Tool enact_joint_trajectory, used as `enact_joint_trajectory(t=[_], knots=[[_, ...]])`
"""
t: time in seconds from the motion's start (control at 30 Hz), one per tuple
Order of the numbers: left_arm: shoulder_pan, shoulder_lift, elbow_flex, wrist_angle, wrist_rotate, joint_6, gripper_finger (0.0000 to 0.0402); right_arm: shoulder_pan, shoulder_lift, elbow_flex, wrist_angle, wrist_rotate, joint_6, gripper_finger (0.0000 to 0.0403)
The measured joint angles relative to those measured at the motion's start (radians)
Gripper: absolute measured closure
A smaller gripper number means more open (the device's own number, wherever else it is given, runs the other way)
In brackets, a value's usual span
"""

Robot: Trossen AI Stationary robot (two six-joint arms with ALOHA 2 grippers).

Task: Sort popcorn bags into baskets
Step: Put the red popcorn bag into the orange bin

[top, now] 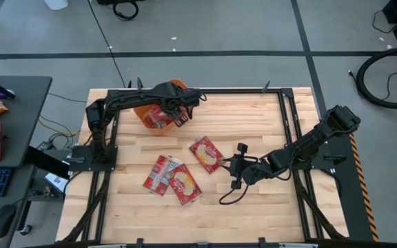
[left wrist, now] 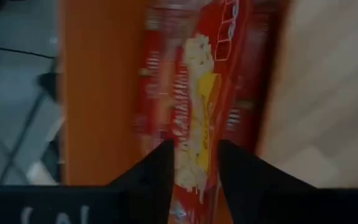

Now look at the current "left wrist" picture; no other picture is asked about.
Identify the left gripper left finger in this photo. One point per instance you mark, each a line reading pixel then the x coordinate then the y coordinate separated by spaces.
pixel 154 186

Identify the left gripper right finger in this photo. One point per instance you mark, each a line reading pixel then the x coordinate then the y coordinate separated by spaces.
pixel 247 186

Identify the red popcorn bag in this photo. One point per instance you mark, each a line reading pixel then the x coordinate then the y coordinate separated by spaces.
pixel 154 77
pixel 204 93

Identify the orange plastic basket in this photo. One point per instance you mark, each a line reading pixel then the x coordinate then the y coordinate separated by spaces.
pixel 98 93

